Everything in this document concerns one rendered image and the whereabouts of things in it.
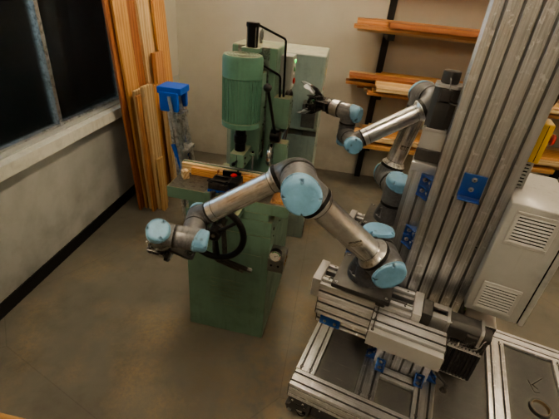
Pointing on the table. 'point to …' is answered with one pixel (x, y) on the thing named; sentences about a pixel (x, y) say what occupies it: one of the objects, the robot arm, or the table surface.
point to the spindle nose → (239, 140)
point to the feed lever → (272, 116)
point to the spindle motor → (241, 90)
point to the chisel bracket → (240, 157)
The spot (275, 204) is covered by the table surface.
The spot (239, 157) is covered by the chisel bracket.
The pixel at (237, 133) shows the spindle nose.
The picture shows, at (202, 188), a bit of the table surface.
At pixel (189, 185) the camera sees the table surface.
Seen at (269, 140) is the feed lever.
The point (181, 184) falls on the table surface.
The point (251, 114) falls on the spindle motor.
